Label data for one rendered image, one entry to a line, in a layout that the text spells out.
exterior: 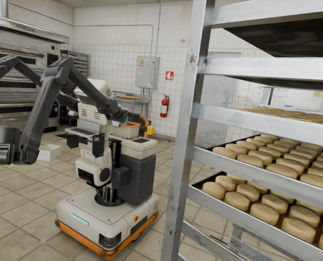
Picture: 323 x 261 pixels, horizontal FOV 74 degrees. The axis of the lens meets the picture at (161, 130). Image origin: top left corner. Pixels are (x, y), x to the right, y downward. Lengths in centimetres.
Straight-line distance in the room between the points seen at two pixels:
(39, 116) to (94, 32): 545
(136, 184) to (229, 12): 148
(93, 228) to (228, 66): 149
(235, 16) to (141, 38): 503
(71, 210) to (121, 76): 424
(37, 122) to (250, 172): 77
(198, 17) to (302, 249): 42
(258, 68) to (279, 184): 19
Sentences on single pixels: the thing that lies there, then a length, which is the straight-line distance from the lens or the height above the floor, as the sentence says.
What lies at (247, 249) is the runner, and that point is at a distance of 101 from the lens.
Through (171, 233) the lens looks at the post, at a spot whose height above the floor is 96.
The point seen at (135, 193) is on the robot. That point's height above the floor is 41.
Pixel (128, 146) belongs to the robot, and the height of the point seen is 77.
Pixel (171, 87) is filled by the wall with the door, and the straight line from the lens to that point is 493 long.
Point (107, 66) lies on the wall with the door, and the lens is 591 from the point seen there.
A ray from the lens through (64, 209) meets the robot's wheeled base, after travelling 192.
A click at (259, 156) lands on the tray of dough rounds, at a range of 50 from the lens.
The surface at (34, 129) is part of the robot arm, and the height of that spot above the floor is 106.
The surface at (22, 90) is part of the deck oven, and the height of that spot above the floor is 88.
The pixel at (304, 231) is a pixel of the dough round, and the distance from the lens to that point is 47.
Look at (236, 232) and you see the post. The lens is 99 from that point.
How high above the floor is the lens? 128
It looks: 12 degrees down
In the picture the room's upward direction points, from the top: 6 degrees clockwise
